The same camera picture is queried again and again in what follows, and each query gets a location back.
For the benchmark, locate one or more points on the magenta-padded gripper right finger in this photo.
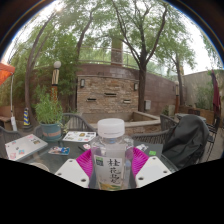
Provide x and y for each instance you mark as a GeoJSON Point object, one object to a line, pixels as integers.
{"type": "Point", "coordinates": [152, 170]}

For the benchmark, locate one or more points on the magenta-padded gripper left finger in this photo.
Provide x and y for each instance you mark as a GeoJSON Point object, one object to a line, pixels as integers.
{"type": "Point", "coordinates": [70, 171]}

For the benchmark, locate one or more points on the slim wooden lamp post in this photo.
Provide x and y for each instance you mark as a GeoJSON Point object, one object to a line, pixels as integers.
{"type": "Point", "coordinates": [176, 98]}

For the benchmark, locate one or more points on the closed maroon patio umbrella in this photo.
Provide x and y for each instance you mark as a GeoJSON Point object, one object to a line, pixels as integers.
{"type": "Point", "coordinates": [216, 93]}

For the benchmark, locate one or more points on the black backpack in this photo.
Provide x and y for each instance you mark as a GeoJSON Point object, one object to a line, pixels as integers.
{"type": "Point", "coordinates": [186, 140]}

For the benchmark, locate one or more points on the white sticker sheet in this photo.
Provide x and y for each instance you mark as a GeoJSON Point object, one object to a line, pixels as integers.
{"type": "Point", "coordinates": [79, 136]}

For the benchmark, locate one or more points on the tree with dark trunk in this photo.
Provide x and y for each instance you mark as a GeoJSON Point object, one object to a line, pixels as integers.
{"type": "Point", "coordinates": [142, 86]}

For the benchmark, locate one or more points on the striped wooden globe lamp post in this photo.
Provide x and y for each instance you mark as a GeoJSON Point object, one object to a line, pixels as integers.
{"type": "Point", "coordinates": [55, 80]}

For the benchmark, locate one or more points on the green plant in teal pot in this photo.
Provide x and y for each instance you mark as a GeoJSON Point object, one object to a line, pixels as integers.
{"type": "Point", "coordinates": [50, 113]}

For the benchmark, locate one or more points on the small colourful picture card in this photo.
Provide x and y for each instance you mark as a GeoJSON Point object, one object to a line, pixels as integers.
{"type": "Point", "coordinates": [59, 150]}

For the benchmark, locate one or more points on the clear drink bottle white cap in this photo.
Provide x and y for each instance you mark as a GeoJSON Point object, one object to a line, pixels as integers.
{"type": "Point", "coordinates": [111, 156]}

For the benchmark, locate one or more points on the orange canopy with white pole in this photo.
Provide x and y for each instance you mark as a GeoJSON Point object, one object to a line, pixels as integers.
{"type": "Point", "coordinates": [5, 70]}

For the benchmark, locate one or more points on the grey wall box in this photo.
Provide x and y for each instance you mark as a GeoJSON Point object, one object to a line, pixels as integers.
{"type": "Point", "coordinates": [147, 105]}

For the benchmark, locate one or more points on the yellow blue striped traffic cone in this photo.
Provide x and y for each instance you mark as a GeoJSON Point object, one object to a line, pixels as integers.
{"type": "Point", "coordinates": [27, 119]}

